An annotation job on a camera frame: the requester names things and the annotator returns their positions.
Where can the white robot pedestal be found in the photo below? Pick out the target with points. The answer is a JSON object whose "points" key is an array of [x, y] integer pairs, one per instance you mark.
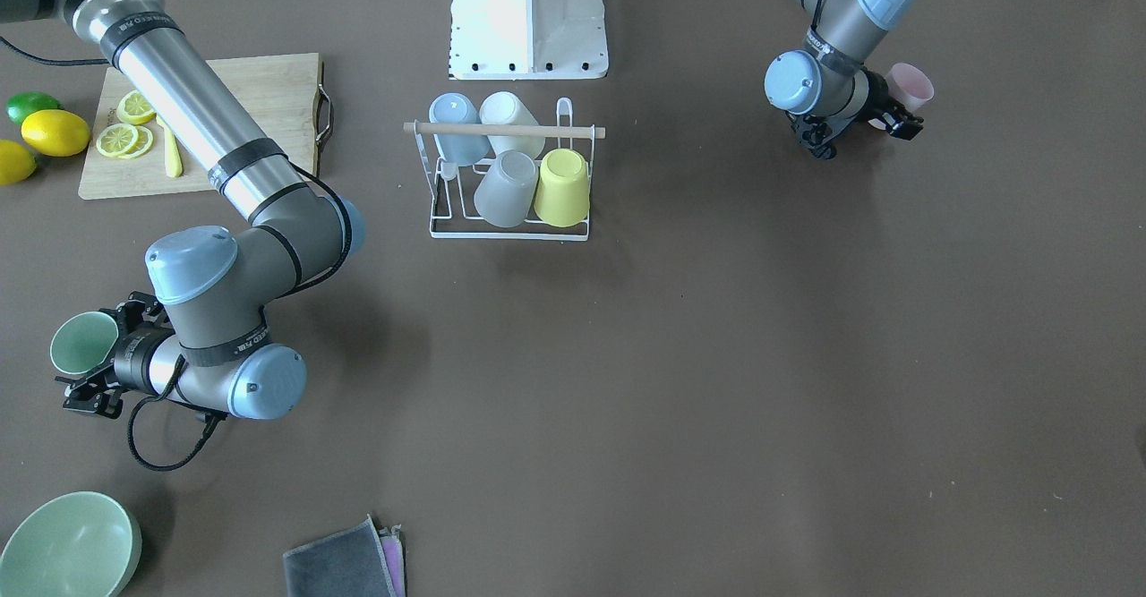
{"points": [[527, 40]]}

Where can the lemon slice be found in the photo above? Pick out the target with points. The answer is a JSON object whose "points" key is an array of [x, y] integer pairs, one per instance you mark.
{"points": [[134, 109], [124, 141]]}

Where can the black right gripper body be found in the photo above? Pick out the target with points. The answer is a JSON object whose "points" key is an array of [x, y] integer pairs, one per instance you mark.
{"points": [[133, 357]]}

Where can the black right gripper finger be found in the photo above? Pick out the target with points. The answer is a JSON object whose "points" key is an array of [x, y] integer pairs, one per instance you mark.
{"points": [[94, 397]]}

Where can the lower yellow lemon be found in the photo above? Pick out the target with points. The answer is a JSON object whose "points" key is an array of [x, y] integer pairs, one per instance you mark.
{"points": [[16, 162]]}

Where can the white cup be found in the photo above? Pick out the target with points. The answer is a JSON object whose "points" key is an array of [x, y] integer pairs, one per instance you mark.
{"points": [[505, 108]]}

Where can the yellow cup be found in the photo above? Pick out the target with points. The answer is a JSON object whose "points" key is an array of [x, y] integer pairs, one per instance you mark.
{"points": [[562, 197]]}

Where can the yellow knife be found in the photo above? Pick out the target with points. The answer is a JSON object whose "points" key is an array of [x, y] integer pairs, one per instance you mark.
{"points": [[173, 161]]}

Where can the pink cup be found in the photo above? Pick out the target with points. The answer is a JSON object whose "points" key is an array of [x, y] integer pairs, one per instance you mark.
{"points": [[911, 87]]}

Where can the green bowl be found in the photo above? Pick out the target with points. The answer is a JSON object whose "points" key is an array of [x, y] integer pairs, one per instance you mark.
{"points": [[81, 544]]}

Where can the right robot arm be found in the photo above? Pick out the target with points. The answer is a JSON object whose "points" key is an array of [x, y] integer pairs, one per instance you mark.
{"points": [[214, 280]]}

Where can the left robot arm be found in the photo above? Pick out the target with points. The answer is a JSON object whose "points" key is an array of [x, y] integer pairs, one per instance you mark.
{"points": [[824, 86]]}

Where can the white wire cup rack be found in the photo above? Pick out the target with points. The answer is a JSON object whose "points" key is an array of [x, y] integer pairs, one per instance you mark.
{"points": [[456, 153]]}

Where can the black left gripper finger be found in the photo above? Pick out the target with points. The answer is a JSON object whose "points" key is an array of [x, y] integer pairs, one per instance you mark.
{"points": [[816, 133], [901, 124]]}

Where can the grey cup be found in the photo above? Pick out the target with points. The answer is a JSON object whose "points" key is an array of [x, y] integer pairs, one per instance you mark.
{"points": [[506, 192]]}

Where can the upper yellow lemon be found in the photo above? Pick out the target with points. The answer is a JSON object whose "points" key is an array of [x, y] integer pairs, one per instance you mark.
{"points": [[56, 133]]}

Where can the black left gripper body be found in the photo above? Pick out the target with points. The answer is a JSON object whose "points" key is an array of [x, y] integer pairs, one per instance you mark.
{"points": [[878, 96]]}

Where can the lime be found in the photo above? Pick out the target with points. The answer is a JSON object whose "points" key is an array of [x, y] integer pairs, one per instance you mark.
{"points": [[20, 106]]}

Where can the green cup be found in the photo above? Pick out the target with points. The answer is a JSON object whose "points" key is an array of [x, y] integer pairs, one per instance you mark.
{"points": [[83, 342]]}

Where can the grey cloth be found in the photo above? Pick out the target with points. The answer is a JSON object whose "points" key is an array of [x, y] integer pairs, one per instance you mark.
{"points": [[359, 561]]}

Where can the yellow lemon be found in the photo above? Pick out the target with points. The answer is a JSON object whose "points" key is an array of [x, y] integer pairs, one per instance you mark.
{"points": [[56, 133], [16, 162]]}

